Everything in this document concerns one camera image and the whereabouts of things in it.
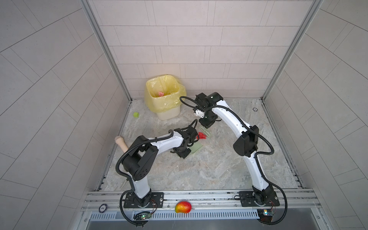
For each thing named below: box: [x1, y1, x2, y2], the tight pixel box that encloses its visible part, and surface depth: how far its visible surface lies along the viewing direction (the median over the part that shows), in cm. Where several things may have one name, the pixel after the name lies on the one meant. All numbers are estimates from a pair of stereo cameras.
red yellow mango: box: [174, 201, 193, 214], surface depth 68 cm
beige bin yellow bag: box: [144, 74, 187, 121], surface depth 95 cm
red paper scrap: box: [196, 131, 207, 139], surface depth 95 cm
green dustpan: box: [188, 141, 204, 154], surface depth 90 cm
